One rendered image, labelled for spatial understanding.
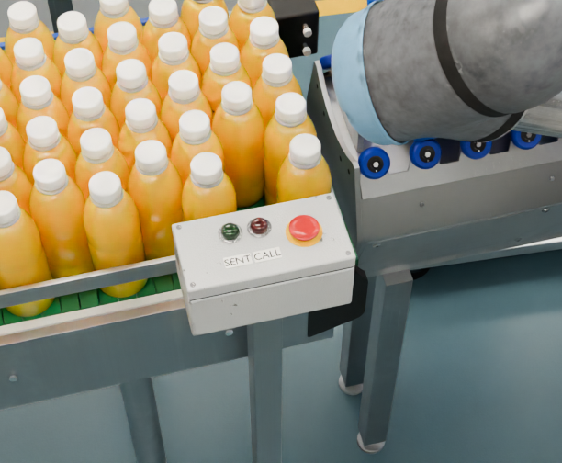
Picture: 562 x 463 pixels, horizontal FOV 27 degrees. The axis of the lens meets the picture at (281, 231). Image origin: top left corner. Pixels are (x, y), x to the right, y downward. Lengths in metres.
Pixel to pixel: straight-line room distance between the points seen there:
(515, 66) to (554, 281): 1.89
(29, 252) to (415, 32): 0.71
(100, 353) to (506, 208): 0.63
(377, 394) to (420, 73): 1.39
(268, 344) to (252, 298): 0.17
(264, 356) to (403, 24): 0.74
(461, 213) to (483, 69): 0.88
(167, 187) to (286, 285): 0.21
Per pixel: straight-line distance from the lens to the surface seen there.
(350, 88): 0.93
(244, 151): 1.53
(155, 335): 1.59
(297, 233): 1.34
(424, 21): 0.87
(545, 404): 2.54
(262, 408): 1.66
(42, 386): 1.65
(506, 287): 2.68
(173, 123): 1.53
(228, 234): 1.34
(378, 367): 2.12
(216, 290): 1.32
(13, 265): 1.46
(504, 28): 0.83
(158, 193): 1.45
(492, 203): 1.72
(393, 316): 1.98
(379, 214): 1.66
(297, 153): 1.43
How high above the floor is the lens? 2.19
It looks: 54 degrees down
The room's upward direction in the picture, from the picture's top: straight up
